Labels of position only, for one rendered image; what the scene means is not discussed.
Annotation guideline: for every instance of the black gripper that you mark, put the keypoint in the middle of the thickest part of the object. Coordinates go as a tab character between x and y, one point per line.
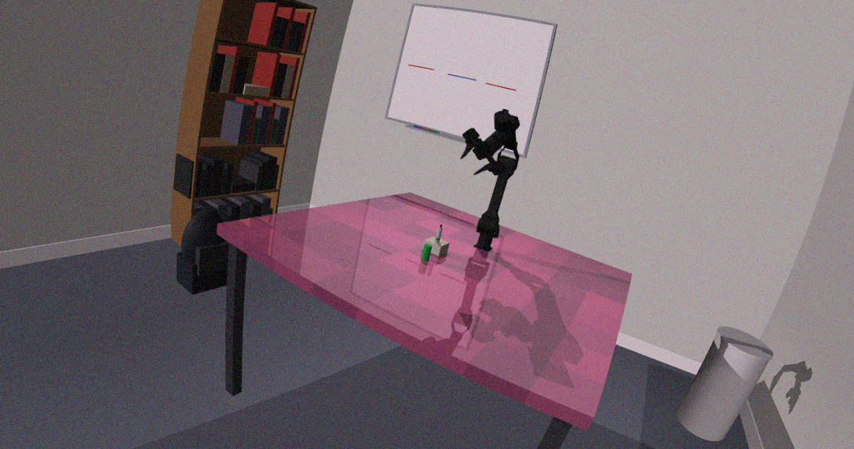
492	144

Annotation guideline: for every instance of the white block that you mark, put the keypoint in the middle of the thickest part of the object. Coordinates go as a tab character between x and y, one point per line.
438	248

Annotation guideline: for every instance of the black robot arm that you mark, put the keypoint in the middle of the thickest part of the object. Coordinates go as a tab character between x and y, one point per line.
488	227

